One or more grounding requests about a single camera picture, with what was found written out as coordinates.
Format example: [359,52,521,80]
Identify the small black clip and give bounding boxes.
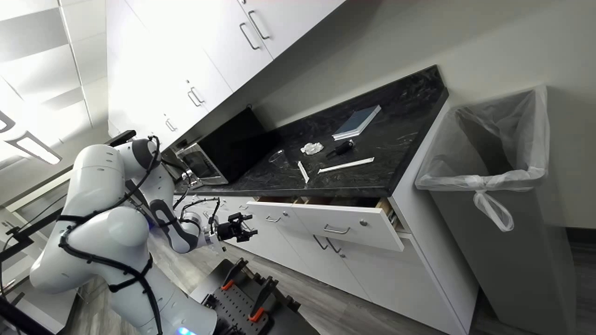
[331,138,357,157]

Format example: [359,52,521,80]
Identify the black clamp with orange grip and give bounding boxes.
[242,278,283,326]
[216,259,251,298]

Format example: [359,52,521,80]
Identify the clear plastic bin liner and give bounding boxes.
[413,86,553,235]

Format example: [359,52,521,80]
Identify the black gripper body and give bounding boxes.
[214,216,242,246]

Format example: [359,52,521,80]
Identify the white cabinet door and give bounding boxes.
[123,0,275,93]
[244,227,374,304]
[235,0,346,62]
[104,0,235,119]
[104,58,201,144]
[328,233,469,335]

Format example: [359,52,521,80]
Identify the white upper cabinet door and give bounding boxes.
[235,0,346,62]
[123,0,275,93]
[104,58,201,144]
[104,0,235,119]

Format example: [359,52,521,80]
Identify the grey trash bin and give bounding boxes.
[426,86,579,335]

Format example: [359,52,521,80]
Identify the blue grey book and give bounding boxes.
[329,103,384,142]

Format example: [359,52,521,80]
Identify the white lower cabinet door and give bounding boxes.
[328,233,469,335]
[244,227,374,304]

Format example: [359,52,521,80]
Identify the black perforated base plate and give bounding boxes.
[203,259,313,335]

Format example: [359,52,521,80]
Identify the black stand pole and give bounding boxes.
[0,207,65,263]

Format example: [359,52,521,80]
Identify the black and silver microwave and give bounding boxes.
[175,106,279,188]

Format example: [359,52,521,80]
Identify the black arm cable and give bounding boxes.
[56,134,164,335]

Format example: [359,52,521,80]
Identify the rectangular ceiling light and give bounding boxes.
[5,131,63,168]

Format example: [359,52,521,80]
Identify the white stick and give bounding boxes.
[316,155,378,177]

